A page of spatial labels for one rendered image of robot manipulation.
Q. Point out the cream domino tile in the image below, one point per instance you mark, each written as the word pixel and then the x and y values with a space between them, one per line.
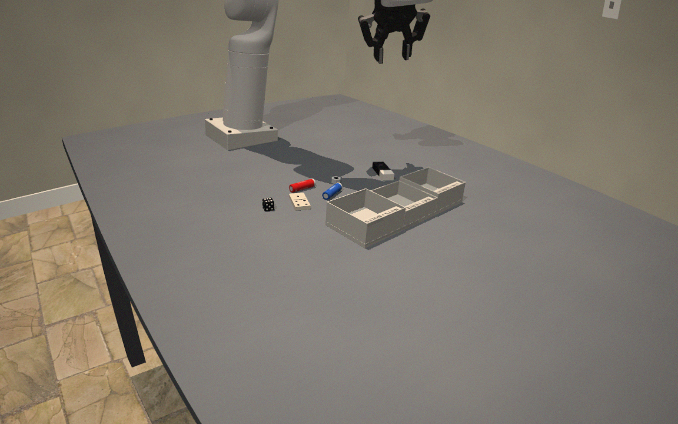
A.
pixel 299 201

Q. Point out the red battery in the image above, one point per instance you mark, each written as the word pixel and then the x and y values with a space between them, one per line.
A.
pixel 302 185

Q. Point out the black die with white pips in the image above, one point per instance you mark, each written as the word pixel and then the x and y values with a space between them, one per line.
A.
pixel 268 204

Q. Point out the blue aa battery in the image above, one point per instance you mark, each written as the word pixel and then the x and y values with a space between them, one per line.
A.
pixel 332 191

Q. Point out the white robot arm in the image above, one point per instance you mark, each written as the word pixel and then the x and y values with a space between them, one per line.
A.
pixel 247 63

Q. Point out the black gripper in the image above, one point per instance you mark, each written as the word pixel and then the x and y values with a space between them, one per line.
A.
pixel 388 22

